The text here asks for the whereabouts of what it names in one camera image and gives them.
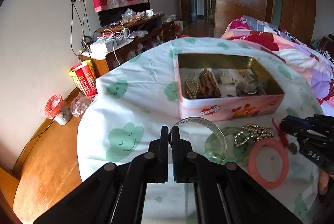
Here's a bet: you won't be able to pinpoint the red gift bag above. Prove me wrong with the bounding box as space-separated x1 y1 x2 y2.
174 20 183 35

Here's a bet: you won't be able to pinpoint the red knotted cord charm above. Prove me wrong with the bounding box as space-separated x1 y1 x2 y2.
272 119 298 155

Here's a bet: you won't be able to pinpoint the hanging power cables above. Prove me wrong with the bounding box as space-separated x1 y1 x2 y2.
70 0 92 58

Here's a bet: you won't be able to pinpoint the pink patchwork quilt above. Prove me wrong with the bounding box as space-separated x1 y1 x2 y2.
221 16 333 116

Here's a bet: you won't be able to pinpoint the red yellow carton box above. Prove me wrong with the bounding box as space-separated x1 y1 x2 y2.
68 60 97 96

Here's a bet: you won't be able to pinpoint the crumpled plastic bag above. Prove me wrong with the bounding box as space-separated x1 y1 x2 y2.
70 92 95 117

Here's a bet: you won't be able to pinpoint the silver metal watch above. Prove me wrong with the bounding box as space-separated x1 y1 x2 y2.
236 76 267 96

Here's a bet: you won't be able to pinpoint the black television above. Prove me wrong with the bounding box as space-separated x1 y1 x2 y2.
97 0 151 26

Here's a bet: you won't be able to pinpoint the wooden TV cabinet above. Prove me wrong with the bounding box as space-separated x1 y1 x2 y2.
79 13 176 77

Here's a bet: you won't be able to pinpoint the bin with red bag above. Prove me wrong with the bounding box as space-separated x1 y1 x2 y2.
44 95 71 126

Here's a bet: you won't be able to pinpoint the white box appliance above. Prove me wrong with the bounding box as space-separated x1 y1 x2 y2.
89 38 117 55

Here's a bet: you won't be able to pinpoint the clear glass bangle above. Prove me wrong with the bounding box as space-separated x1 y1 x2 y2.
174 117 227 164

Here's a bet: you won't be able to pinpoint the white cloud print sheet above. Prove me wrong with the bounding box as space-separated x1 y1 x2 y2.
77 37 323 223

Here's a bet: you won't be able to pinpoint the brown wooden bead mala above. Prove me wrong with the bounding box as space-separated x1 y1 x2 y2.
197 69 221 99

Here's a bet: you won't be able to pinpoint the gold bead bracelet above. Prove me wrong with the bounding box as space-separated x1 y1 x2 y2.
233 122 275 148

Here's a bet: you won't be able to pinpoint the person's right hand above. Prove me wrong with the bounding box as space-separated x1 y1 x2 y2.
318 169 334 195

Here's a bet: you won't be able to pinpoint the pink bangle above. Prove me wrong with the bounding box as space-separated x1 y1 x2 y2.
247 139 289 190

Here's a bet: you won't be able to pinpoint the green jade bangle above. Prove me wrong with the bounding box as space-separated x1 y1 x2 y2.
204 126 253 164

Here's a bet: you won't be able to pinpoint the pink rectangular tin box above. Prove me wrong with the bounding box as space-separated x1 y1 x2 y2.
176 53 285 121

